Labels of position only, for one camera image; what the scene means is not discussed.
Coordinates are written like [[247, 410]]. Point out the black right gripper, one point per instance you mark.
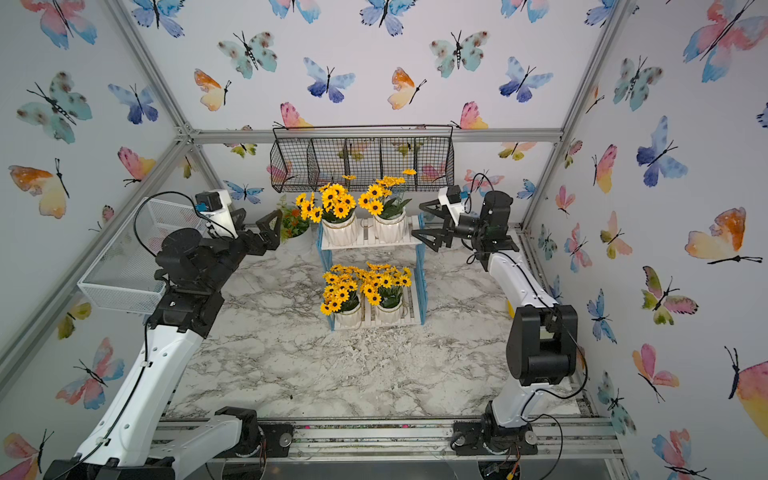
[[439, 238]]

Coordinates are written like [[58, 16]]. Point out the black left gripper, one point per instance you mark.
[[267, 241]]

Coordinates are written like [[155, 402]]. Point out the sunflower pot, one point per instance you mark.
[[384, 287], [334, 207], [384, 200], [341, 300]]

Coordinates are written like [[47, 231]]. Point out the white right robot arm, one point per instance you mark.
[[541, 350]]

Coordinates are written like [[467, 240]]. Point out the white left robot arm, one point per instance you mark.
[[119, 447]]

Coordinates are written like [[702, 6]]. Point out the orange flower green plant pot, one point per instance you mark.
[[297, 235]]

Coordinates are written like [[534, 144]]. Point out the blue white wooden shelf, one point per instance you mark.
[[367, 250]]

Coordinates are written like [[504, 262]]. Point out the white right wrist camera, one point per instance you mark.
[[450, 198]]

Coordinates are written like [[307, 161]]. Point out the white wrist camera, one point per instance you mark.
[[214, 206], [450, 198]]

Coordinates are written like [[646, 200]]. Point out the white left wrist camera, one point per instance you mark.
[[214, 206]]

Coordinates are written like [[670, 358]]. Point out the black wire wall basket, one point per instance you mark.
[[303, 159]]

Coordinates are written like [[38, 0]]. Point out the white mesh wall basket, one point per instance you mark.
[[122, 276]]

